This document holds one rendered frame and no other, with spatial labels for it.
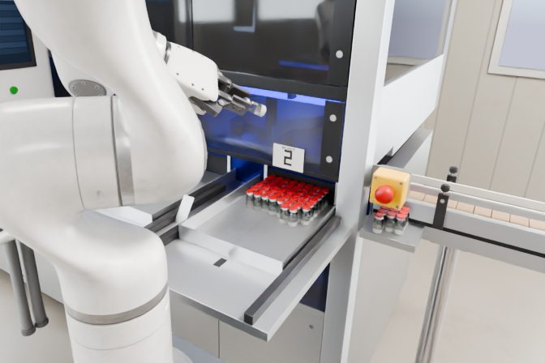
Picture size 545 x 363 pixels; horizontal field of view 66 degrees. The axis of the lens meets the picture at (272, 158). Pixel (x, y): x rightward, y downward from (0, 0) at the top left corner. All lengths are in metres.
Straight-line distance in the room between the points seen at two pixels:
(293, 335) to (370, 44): 0.83
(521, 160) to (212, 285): 2.46
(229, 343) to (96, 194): 1.10
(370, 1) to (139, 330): 0.71
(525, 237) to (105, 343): 0.87
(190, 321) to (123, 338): 1.03
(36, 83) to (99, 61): 1.12
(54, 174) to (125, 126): 0.08
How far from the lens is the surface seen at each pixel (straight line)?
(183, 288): 0.82
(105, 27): 0.36
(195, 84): 0.68
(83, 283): 0.49
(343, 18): 0.93
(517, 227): 1.08
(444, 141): 3.01
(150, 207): 1.10
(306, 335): 1.28
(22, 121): 0.44
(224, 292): 0.81
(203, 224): 1.01
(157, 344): 0.57
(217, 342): 1.52
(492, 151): 3.00
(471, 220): 1.08
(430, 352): 1.36
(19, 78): 1.45
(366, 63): 0.91
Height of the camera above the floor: 1.38
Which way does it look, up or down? 21 degrees down
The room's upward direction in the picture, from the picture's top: 2 degrees clockwise
